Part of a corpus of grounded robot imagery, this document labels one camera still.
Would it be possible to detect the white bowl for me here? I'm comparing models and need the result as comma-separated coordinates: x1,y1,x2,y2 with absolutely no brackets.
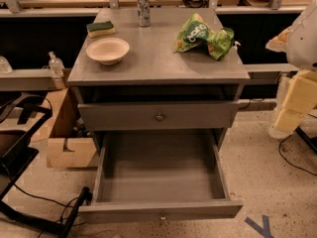
86,38,130,65

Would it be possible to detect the green yellow sponge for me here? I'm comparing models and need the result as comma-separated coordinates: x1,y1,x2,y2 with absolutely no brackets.
86,21,116,38

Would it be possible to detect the small white pump bottle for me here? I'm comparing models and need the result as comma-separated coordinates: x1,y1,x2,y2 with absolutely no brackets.
233,41,241,51

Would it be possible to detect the black floor cable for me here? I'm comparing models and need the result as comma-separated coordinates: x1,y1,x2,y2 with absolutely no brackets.
277,134,317,178
9,181,87,238

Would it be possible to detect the green rice chip bag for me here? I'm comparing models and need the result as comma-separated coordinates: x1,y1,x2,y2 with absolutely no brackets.
173,13,235,60

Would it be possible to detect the silver drink can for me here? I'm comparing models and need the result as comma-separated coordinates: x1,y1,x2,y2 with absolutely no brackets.
137,0,151,27

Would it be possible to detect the cardboard box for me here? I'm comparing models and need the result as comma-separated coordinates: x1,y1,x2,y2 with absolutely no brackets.
31,67,99,169

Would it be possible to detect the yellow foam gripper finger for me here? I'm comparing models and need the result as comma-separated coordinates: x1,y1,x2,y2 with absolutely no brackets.
268,69,317,139
265,27,291,53

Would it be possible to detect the clear sanitizer bottle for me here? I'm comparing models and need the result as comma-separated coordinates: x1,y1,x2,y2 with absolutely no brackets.
49,52,65,89

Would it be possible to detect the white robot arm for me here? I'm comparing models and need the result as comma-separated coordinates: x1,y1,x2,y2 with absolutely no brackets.
265,0,317,139

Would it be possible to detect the grey middle drawer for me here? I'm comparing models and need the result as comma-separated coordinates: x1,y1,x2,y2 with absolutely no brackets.
78,101,239,131

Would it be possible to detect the black metal stand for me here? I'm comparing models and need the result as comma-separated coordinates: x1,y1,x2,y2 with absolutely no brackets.
0,94,92,238

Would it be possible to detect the grey drawer cabinet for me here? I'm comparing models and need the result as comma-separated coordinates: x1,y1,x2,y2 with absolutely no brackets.
68,8,249,147

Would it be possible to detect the black right floor cable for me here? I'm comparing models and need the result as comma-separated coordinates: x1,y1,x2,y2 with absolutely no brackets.
277,134,317,178

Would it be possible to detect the grey open bottom drawer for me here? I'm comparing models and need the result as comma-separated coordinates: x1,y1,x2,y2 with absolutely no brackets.
79,130,243,223

